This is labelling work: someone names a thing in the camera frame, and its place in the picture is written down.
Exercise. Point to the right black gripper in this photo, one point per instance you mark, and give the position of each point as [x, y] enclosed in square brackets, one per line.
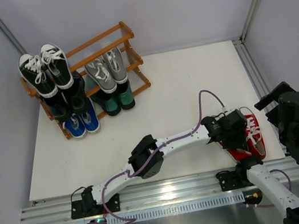
[269, 100]

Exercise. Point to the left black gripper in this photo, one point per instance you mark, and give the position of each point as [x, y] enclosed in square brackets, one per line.
[238, 143]

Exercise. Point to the red sneaker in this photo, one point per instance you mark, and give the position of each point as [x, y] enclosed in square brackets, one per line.
[237, 149]
[254, 138]

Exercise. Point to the grey sneaker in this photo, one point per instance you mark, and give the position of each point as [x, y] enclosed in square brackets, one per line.
[97, 71]
[115, 65]

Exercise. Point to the blue sneaker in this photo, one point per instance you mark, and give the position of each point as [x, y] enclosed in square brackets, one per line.
[74, 126]
[90, 119]

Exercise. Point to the black loafer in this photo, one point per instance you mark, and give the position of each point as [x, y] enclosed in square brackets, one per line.
[58, 107]
[75, 95]

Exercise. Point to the black sneaker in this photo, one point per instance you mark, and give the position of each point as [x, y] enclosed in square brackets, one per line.
[32, 70]
[55, 60]

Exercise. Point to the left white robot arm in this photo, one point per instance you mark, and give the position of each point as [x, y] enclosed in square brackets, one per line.
[147, 157]

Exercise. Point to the wooden shoe shelf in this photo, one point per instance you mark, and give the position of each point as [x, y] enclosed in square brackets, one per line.
[117, 36]

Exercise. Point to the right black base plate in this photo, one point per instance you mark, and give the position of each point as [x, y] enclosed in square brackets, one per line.
[229, 180]

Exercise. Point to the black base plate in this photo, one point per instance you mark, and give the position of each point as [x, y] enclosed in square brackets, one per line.
[113, 204]
[229, 180]

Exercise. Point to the slotted cable duct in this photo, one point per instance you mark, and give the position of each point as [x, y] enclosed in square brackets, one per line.
[171, 209]

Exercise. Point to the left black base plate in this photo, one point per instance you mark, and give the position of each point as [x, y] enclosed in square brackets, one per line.
[113, 204]

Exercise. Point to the aluminium mounting rail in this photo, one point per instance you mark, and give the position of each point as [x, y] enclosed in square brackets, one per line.
[57, 211]

